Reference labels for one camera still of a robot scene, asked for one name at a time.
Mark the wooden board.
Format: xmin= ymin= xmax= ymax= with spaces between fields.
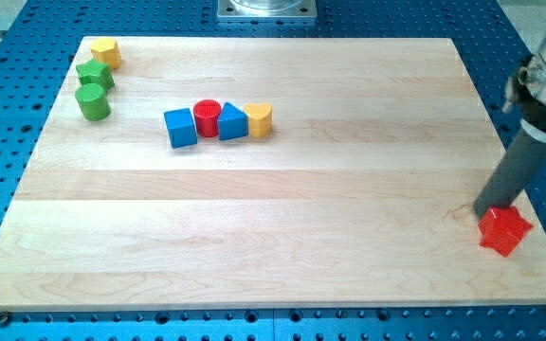
xmin=0 ymin=37 xmax=546 ymax=312

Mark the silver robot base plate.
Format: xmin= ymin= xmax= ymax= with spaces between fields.
xmin=217 ymin=0 xmax=318 ymax=19

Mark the green cylinder block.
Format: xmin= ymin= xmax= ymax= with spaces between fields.
xmin=75 ymin=83 xmax=111 ymax=121

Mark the green star block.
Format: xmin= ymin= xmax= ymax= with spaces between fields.
xmin=76 ymin=59 xmax=115 ymax=91

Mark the red star block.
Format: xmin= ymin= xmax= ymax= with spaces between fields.
xmin=478 ymin=206 xmax=533 ymax=258

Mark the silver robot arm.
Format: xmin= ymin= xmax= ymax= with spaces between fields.
xmin=473 ymin=36 xmax=546 ymax=217

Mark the yellow heart block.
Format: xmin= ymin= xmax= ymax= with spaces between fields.
xmin=244 ymin=102 xmax=273 ymax=138

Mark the blue cube block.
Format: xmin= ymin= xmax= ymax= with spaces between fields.
xmin=164 ymin=108 xmax=197 ymax=149

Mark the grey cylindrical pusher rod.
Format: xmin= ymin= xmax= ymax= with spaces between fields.
xmin=473 ymin=126 xmax=546 ymax=218

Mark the blue triangle block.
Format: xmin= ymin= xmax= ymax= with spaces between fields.
xmin=217 ymin=102 xmax=248 ymax=141

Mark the yellow hexagon block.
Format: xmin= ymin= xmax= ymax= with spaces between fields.
xmin=90 ymin=37 xmax=122 ymax=69

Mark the red cylinder block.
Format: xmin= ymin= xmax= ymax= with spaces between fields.
xmin=193 ymin=99 xmax=222 ymax=137

